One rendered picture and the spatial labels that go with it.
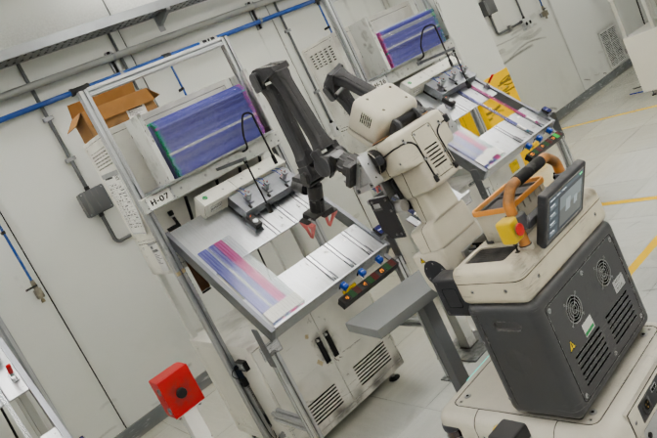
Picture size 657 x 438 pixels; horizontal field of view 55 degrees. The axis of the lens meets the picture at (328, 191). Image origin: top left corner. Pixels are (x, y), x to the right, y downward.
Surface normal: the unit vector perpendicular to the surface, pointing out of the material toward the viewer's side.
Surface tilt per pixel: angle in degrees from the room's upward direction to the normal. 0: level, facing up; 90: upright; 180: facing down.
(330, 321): 90
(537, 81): 90
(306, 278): 43
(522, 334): 90
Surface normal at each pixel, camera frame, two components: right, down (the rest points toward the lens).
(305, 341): 0.56, -0.13
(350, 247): 0.06, -0.74
